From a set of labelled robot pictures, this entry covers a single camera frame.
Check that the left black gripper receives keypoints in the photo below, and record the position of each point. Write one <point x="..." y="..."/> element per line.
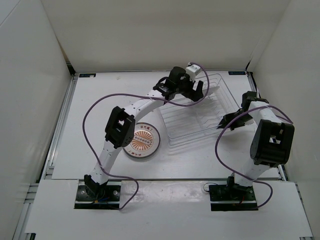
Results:
<point x="193" y="95"/>

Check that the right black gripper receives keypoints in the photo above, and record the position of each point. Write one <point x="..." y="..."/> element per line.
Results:
<point x="226" y="120"/>

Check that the white plate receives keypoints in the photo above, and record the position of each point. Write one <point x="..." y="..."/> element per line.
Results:
<point x="207" y="91"/>

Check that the white wire dish rack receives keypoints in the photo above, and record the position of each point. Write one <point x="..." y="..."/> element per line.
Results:
<point x="189" y="123"/>

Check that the orange patterned glass plate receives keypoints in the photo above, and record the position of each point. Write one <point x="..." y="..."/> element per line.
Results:
<point x="146" y="141"/>

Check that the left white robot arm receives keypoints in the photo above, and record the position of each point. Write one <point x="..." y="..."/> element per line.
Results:
<point x="120" y="127"/>

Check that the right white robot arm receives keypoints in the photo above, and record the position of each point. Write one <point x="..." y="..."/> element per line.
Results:
<point x="271" y="144"/>

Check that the right blue corner label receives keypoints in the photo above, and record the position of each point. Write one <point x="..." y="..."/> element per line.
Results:
<point x="237" y="73"/>

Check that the blue corner label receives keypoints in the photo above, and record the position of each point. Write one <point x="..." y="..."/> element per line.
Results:
<point x="237" y="73"/>
<point x="87" y="75"/>

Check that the left blue corner label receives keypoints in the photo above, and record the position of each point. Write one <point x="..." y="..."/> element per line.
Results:
<point x="87" y="75"/>

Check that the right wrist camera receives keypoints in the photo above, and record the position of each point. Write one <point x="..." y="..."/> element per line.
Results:
<point x="248" y="94"/>

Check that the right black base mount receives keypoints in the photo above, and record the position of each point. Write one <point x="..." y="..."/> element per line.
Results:
<point x="223" y="199"/>

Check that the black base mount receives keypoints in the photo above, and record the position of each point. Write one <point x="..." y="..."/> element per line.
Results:
<point x="223" y="199"/>
<point x="107" y="199"/>

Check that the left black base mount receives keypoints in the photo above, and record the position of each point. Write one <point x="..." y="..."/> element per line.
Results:
<point x="107" y="199"/>

